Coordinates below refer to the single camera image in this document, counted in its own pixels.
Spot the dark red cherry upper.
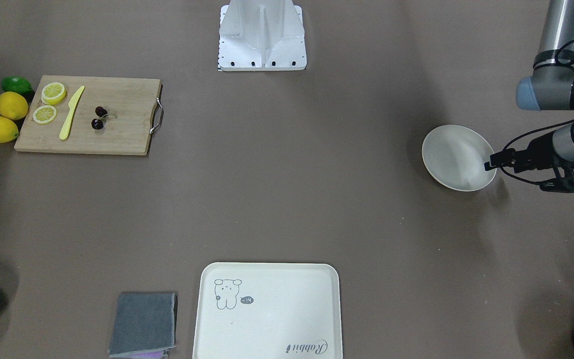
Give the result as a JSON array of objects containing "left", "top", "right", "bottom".
[{"left": 95, "top": 106, "right": 109, "bottom": 118}]

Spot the dark red cherry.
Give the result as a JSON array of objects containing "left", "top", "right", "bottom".
[
  {"left": 95, "top": 106, "right": 109, "bottom": 118},
  {"left": 91, "top": 118, "right": 105, "bottom": 130}
]

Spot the cream shallow plate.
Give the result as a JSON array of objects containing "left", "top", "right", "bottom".
[{"left": 422, "top": 125, "right": 497, "bottom": 192}]

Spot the lemon slice near lime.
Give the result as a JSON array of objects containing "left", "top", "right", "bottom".
[{"left": 41, "top": 82, "right": 67, "bottom": 105}]

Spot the lemon slice near knife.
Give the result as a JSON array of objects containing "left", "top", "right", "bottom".
[{"left": 32, "top": 105, "right": 58, "bottom": 124}]

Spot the yellow plastic knife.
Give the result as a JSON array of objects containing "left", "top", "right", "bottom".
[{"left": 58, "top": 85, "right": 86, "bottom": 141}]

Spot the green lime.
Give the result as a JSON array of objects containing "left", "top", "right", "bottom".
[{"left": 0, "top": 76, "right": 34, "bottom": 96}]

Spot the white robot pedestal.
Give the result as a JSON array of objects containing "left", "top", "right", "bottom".
[{"left": 217, "top": 0, "right": 307, "bottom": 71}]

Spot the dark red cherry lower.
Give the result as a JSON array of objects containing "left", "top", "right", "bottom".
[{"left": 91, "top": 118, "right": 105, "bottom": 130}]

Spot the grey folded cloth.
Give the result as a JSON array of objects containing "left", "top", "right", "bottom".
[{"left": 109, "top": 292, "right": 177, "bottom": 359}]

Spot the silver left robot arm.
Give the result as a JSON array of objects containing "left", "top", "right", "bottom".
[{"left": 484, "top": 0, "right": 574, "bottom": 173}]

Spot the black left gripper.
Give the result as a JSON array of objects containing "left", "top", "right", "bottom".
[{"left": 484, "top": 132, "right": 560, "bottom": 173}]

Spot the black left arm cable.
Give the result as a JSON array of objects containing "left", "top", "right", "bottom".
[{"left": 499, "top": 20, "right": 574, "bottom": 186}]

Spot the whole lemon middle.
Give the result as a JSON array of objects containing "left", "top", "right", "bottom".
[{"left": 0, "top": 91, "right": 29, "bottom": 121}]

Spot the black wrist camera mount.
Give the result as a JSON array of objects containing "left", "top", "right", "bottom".
[{"left": 539, "top": 158, "right": 574, "bottom": 193}]

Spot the bamboo cutting board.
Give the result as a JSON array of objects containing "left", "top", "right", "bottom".
[{"left": 14, "top": 75, "right": 162, "bottom": 156}]

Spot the white rabbit tray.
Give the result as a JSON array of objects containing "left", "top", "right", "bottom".
[{"left": 193, "top": 263, "right": 343, "bottom": 359}]

